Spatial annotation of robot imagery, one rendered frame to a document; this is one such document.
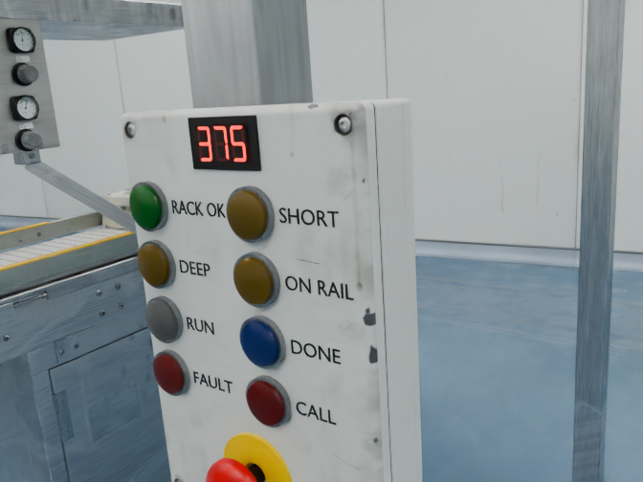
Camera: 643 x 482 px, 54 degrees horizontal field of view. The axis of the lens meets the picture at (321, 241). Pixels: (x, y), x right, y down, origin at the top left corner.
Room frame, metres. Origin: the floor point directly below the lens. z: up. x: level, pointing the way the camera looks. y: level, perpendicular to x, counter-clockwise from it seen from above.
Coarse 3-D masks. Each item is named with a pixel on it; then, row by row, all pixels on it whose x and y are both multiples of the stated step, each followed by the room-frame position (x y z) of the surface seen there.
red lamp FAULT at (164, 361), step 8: (160, 360) 0.37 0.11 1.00; (168, 360) 0.37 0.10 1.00; (160, 368) 0.37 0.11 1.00; (168, 368) 0.36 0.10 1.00; (176, 368) 0.36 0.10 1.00; (160, 376) 0.37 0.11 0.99; (168, 376) 0.36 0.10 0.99; (176, 376) 0.36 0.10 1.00; (160, 384) 0.37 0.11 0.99; (168, 384) 0.37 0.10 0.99; (176, 384) 0.36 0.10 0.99; (168, 392) 0.37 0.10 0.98; (176, 392) 0.36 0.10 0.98
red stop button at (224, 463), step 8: (216, 464) 0.32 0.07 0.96; (224, 464) 0.32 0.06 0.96; (232, 464) 0.32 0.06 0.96; (240, 464) 0.32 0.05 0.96; (208, 472) 0.32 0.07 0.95; (216, 472) 0.32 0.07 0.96; (224, 472) 0.31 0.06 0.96; (232, 472) 0.31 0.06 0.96; (240, 472) 0.31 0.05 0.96; (248, 472) 0.31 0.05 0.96; (256, 472) 0.33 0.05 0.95; (208, 480) 0.32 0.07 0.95; (216, 480) 0.31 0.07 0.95; (224, 480) 0.31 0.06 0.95; (232, 480) 0.31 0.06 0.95; (240, 480) 0.31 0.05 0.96; (248, 480) 0.31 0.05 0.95; (256, 480) 0.33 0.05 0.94; (264, 480) 0.33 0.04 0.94
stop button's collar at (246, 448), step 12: (228, 444) 0.34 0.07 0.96; (240, 444) 0.34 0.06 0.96; (252, 444) 0.33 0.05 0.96; (264, 444) 0.33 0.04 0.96; (228, 456) 0.34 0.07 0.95; (240, 456) 0.34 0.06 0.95; (252, 456) 0.33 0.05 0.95; (264, 456) 0.33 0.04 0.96; (276, 456) 0.32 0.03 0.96; (264, 468) 0.33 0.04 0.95; (276, 468) 0.32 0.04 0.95; (276, 480) 0.32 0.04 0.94; (288, 480) 0.32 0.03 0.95
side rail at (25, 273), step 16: (112, 240) 1.10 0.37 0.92; (128, 240) 1.12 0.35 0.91; (64, 256) 1.02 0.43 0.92; (80, 256) 1.04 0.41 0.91; (96, 256) 1.07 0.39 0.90; (112, 256) 1.09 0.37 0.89; (0, 272) 0.93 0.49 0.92; (16, 272) 0.95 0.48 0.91; (32, 272) 0.97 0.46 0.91; (48, 272) 0.99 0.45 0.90; (0, 288) 0.93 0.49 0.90
